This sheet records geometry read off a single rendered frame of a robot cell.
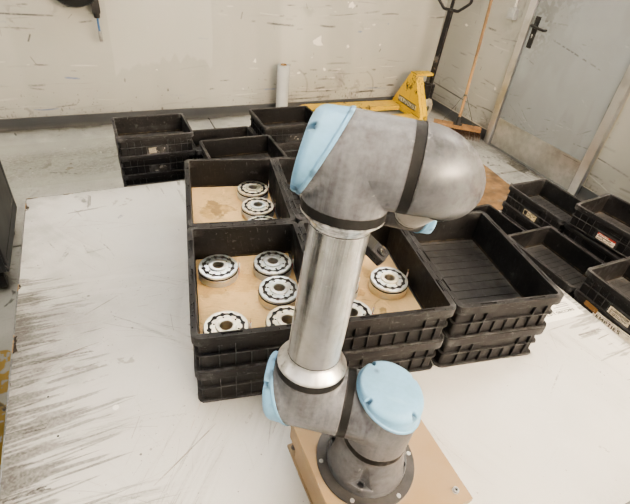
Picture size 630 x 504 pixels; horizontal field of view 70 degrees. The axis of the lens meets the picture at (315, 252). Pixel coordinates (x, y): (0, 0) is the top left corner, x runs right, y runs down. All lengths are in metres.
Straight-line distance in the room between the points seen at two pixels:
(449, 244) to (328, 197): 0.98
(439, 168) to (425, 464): 0.63
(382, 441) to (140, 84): 3.86
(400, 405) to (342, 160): 0.41
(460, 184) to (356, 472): 0.55
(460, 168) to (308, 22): 4.07
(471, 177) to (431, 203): 0.06
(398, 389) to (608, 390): 0.79
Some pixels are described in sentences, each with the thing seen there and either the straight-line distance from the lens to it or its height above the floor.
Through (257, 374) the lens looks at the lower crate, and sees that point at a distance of 1.07.
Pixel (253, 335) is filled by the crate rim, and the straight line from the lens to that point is 0.95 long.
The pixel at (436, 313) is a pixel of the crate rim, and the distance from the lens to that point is 1.07.
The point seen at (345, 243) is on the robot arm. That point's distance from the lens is 0.58.
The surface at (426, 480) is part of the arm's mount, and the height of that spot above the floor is 0.79.
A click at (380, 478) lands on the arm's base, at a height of 0.85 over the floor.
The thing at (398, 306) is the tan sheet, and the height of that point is 0.83.
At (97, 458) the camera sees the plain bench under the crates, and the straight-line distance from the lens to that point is 1.11.
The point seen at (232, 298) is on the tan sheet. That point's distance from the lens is 1.17.
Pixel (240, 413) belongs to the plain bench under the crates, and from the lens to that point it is 1.11.
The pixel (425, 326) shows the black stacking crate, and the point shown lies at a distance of 1.11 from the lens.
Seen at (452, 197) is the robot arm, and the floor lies 1.38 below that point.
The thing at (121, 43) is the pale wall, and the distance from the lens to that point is 4.22.
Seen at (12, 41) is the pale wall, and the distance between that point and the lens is 4.23.
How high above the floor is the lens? 1.63
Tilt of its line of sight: 37 degrees down
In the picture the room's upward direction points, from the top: 7 degrees clockwise
